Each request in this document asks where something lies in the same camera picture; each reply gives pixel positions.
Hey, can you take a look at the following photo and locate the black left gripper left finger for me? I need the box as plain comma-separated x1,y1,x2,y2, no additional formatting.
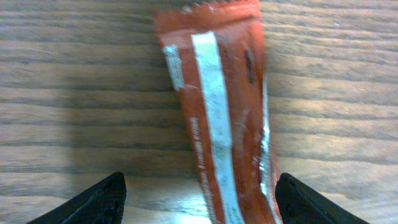
27,172,127,224

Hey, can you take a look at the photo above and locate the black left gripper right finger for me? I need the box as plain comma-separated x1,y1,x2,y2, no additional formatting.
275,173,369,224

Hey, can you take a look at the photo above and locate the orange snack bar wrapper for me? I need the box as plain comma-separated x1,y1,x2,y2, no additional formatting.
154,1,282,224

